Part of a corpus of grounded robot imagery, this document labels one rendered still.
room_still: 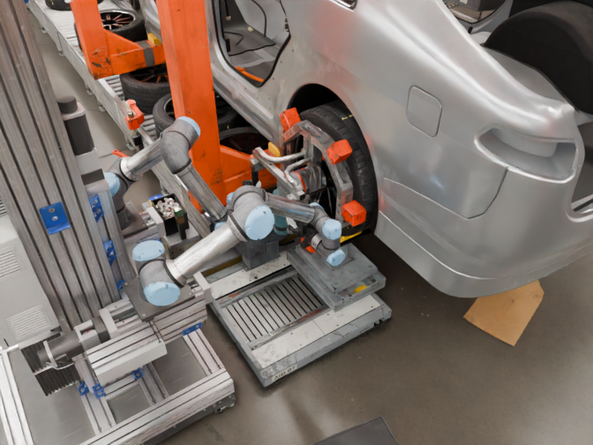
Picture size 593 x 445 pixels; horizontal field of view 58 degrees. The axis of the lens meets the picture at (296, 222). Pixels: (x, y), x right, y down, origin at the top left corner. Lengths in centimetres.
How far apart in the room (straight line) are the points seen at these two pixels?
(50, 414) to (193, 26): 182
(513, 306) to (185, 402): 192
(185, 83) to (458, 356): 197
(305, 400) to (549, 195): 155
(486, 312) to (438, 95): 170
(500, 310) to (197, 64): 214
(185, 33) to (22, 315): 132
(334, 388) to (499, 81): 172
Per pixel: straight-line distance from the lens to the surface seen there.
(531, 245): 208
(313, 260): 311
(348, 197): 246
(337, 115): 252
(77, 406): 274
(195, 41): 253
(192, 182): 220
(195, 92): 262
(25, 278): 210
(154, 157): 237
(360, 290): 304
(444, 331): 317
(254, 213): 187
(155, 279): 195
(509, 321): 332
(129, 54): 460
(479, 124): 183
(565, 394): 314
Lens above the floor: 242
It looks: 41 degrees down
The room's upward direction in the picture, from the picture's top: straight up
